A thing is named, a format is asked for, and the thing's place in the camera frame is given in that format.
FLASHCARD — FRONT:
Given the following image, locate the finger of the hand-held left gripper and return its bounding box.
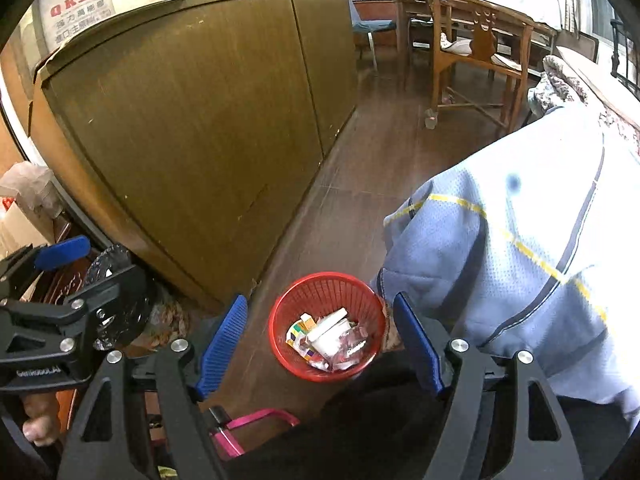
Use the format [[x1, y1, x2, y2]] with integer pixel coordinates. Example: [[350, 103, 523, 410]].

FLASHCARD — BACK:
[[60, 264, 151, 356], [0, 236, 92, 287]]

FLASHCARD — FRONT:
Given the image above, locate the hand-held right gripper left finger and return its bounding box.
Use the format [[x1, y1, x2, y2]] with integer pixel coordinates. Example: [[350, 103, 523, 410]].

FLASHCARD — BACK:
[[57, 294, 249, 480]]

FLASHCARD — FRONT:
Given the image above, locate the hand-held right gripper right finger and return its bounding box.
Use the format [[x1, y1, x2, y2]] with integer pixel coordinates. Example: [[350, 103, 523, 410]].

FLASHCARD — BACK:
[[392, 291, 586, 480]]

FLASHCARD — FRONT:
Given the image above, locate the red plastic mesh basket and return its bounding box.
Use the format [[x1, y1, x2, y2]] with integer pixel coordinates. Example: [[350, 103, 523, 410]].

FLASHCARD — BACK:
[[268, 272, 390, 380]]

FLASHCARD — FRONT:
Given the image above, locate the clear plastic wrapper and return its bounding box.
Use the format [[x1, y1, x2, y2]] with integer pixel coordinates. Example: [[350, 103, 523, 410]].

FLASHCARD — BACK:
[[340, 325, 372, 367]]

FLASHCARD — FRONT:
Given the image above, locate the green yellow drink carton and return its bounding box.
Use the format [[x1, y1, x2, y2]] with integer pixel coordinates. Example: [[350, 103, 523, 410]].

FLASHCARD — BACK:
[[286, 312, 321, 357]]

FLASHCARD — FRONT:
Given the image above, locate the white paper cup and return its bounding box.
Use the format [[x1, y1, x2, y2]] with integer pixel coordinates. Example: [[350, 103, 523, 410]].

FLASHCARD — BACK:
[[310, 309, 351, 361]]

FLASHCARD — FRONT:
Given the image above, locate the person's left hand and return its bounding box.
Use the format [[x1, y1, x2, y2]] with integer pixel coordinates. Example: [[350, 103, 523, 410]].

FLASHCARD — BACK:
[[22, 392, 64, 447]]

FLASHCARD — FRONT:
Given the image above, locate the black round perforated disc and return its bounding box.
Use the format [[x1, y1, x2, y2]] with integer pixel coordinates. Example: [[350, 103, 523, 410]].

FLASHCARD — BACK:
[[84, 244, 159, 352]]

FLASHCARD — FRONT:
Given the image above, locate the cardboard box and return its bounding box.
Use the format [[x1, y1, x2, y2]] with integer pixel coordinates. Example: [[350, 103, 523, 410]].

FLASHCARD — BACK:
[[0, 200, 57, 262]]

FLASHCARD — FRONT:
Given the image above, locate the clear plastic bag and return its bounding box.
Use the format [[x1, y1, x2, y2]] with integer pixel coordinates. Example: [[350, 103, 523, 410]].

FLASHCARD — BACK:
[[0, 162, 57, 217]]

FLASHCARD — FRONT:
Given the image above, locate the blue checked blanket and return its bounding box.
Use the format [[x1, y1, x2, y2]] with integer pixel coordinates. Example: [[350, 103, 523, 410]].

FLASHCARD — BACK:
[[375, 105, 640, 442]]

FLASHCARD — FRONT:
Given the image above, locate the brown wooden cabinet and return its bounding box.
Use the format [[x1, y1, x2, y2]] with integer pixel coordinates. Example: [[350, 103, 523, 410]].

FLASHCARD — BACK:
[[30, 0, 359, 314]]

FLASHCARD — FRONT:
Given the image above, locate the red and white poster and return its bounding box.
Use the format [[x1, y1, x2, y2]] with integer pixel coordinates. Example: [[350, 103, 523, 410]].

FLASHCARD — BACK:
[[37, 0, 117, 54]]

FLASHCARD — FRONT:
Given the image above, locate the folded floral quilt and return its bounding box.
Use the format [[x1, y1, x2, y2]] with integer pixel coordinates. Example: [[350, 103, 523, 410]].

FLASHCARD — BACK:
[[527, 55, 597, 119]]

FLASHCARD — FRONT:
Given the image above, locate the wooden armchair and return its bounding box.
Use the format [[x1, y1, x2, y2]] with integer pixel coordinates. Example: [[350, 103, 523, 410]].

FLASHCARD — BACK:
[[417, 0, 534, 136]]

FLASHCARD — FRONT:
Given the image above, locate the blue chair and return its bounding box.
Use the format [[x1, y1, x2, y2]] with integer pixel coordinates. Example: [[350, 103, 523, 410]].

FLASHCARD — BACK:
[[315, 0, 402, 69]]

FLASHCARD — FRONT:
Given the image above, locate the cream pillow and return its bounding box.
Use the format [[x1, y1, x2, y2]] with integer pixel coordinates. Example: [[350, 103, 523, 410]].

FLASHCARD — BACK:
[[556, 45, 627, 107]]

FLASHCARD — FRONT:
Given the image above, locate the dark wooden panel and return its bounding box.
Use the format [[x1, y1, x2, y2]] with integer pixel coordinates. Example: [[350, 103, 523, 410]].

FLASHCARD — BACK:
[[555, 30, 599, 64]]

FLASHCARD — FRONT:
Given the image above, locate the wooden table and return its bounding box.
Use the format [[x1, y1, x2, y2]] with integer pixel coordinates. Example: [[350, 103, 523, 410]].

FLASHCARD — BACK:
[[392, 0, 559, 69]]

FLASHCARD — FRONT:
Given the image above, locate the pink metal frame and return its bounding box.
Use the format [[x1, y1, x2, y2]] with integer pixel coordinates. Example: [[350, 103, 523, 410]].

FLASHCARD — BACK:
[[210, 407, 301, 462]]

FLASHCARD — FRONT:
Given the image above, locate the black metal bed frame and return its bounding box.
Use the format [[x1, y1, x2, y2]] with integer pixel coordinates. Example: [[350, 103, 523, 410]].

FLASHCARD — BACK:
[[607, 15, 640, 97]]

